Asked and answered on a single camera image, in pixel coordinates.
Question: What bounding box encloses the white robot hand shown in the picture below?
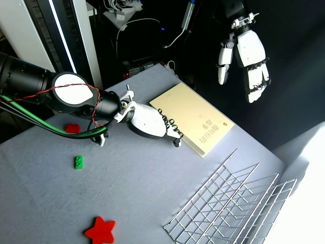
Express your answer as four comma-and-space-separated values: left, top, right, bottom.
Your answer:
125, 101, 184, 148
217, 29, 271, 104

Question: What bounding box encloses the beige hardcover book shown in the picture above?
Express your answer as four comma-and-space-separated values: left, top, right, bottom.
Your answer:
149, 82, 236, 159

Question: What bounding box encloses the black backdrop curtain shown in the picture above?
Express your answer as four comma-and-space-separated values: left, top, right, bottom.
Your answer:
175, 0, 325, 153

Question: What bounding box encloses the black box with red light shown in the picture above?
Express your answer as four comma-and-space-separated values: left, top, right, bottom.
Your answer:
123, 60, 155, 78

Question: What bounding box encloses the grey table cloth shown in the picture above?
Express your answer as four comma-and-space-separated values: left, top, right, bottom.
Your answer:
0, 63, 310, 244

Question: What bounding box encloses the grey power adapter bar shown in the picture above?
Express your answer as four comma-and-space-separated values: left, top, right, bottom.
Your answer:
181, 0, 197, 29

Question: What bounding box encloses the small red block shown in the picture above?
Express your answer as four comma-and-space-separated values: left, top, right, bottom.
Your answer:
64, 123, 82, 134

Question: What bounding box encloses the green toy brick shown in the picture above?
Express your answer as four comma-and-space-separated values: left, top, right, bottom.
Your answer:
74, 155, 85, 170

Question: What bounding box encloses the white tray of clutter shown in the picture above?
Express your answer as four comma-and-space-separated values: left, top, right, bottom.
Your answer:
103, 0, 143, 28

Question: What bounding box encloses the red star block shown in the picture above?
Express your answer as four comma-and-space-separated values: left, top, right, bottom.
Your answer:
84, 216, 116, 244

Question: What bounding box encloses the white backdrop cloth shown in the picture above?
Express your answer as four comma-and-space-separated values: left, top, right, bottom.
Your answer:
270, 121, 325, 244

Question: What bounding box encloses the white cabinet with black strip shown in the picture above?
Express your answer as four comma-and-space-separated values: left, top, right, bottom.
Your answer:
0, 0, 104, 89

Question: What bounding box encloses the short white cable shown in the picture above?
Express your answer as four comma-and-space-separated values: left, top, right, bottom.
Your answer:
164, 26, 187, 49

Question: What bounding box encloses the long white cable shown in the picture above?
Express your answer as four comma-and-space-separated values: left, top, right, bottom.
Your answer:
115, 17, 162, 64

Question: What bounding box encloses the metal wire rack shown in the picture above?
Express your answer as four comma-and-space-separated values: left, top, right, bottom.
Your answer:
162, 148, 298, 244

